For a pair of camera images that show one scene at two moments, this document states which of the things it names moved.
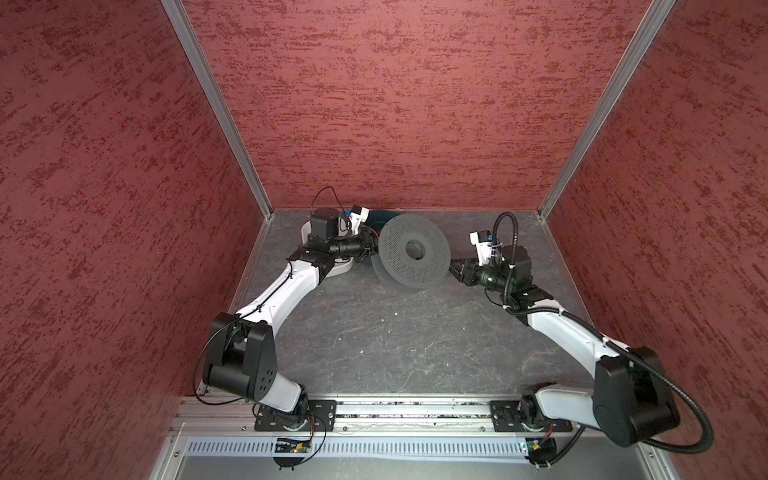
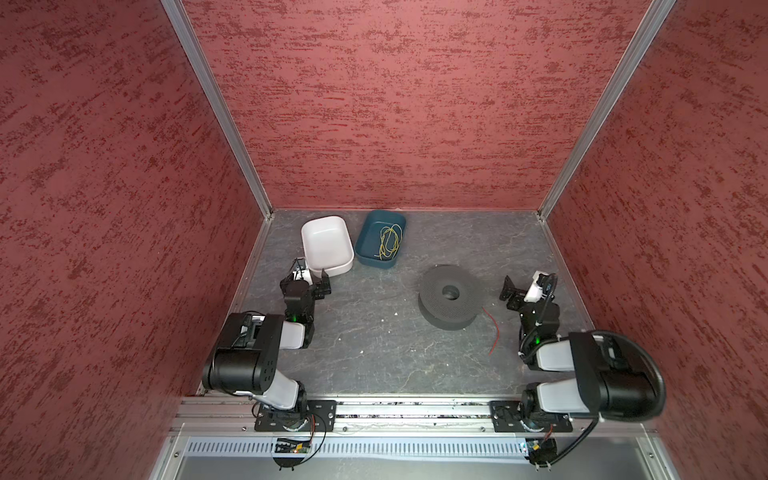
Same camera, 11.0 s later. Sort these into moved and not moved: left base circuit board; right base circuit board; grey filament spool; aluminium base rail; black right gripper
Moved: black right gripper; grey filament spool
Not moved: right base circuit board; aluminium base rail; left base circuit board
